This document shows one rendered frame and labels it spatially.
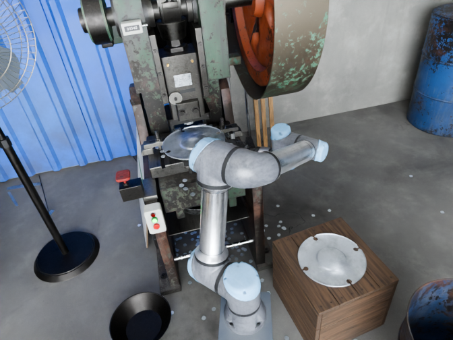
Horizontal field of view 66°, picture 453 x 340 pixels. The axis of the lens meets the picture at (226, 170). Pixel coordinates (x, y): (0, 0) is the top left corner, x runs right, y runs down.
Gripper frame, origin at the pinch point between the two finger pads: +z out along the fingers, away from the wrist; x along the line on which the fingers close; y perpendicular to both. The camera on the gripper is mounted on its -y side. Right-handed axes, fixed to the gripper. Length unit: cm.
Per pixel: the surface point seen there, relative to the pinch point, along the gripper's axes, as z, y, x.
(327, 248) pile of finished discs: -51, 4, 44
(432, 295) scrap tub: -92, 16, 42
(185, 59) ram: 12.2, -4.8, -36.4
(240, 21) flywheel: 7, -51, -39
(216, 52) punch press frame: -0.2, -8.7, -38.5
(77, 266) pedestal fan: 84, 38, 73
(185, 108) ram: 13.9, -0.1, -16.8
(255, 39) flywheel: -4, -39, -34
